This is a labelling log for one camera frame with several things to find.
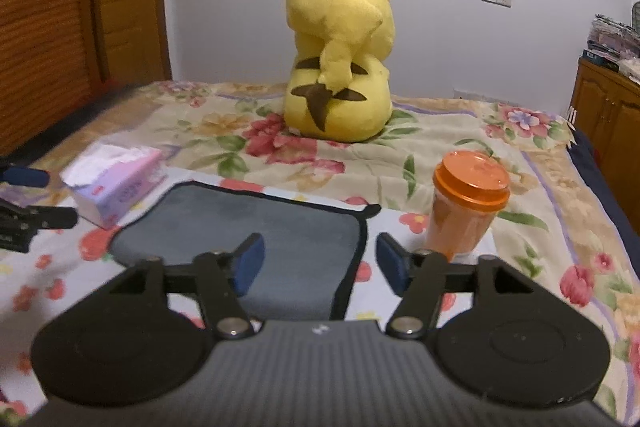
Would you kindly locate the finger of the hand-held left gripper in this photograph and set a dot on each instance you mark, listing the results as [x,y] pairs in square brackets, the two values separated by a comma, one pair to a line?
[46,218]
[26,176]

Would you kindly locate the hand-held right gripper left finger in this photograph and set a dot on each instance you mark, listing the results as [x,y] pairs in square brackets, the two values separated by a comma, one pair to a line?
[251,263]

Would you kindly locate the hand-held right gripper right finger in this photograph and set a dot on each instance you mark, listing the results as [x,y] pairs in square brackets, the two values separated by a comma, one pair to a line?
[391,263]

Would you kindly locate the grey towel with black edge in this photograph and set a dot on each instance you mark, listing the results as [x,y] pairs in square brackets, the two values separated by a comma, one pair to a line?
[280,227]

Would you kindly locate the pink tissue pack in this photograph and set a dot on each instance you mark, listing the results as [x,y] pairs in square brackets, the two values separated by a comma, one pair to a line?
[118,185]

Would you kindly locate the orange cup with lid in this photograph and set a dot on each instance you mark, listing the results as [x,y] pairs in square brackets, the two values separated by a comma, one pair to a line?
[463,207]

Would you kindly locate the wooden wardrobe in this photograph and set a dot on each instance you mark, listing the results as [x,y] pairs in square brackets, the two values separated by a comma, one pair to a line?
[60,7]

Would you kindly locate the yellow plush toy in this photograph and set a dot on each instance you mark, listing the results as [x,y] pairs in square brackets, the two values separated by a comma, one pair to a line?
[338,57]

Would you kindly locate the wooden cabinet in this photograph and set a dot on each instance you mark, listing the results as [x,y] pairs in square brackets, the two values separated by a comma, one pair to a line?
[607,107]

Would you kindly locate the stack of books and papers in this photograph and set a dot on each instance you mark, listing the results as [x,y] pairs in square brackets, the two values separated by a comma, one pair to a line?
[614,41]

